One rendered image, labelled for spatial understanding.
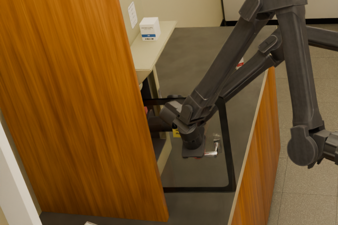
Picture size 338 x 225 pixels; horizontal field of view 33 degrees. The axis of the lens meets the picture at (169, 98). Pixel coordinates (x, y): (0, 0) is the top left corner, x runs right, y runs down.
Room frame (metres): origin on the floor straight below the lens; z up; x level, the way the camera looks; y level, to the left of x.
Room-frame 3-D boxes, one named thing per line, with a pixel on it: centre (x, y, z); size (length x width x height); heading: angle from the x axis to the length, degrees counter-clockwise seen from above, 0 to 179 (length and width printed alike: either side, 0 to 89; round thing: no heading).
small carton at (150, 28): (1.70, 0.02, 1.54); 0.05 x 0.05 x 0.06; 68
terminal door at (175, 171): (1.49, -0.02, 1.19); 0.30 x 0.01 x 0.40; 74
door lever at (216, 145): (1.44, -0.08, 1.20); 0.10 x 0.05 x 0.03; 74
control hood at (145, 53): (1.66, 0.03, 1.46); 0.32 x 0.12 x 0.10; 158
